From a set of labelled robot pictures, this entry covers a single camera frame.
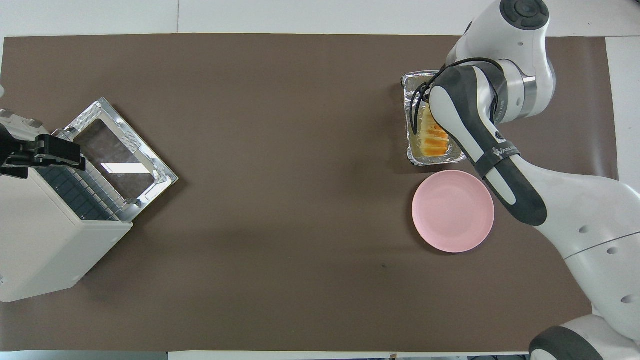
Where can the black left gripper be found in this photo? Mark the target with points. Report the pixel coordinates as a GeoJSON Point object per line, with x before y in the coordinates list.
{"type": "Point", "coordinates": [15, 155]}

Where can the aluminium foil tray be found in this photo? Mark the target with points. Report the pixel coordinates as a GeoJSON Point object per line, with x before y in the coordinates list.
{"type": "Point", "coordinates": [411, 82]}

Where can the sliced golden bread loaf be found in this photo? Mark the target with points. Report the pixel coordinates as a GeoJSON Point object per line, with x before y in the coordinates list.
{"type": "Point", "coordinates": [435, 142]}

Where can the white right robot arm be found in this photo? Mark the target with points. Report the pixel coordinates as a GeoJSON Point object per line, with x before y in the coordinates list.
{"type": "Point", "coordinates": [590, 215]}

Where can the metal oven rack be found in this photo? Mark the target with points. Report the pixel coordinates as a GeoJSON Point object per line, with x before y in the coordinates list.
{"type": "Point", "coordinates": [85, 195]}

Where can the cream toaster oven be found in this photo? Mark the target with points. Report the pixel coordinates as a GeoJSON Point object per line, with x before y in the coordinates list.
{"type": "Point", "coordinates": [45, 235]}

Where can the glass oven door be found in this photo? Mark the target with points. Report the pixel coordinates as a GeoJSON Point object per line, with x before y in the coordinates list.
{"type": "Point", "coordinates": [150, 167]}

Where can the brown table mat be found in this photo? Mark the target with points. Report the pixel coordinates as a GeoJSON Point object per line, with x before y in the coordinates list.
{"type": "Point", "coordinates": [280, 200]}

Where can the pink round plate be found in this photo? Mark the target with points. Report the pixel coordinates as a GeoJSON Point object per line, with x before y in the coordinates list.
{"type": "Point", "coordinates": [452, 212]}

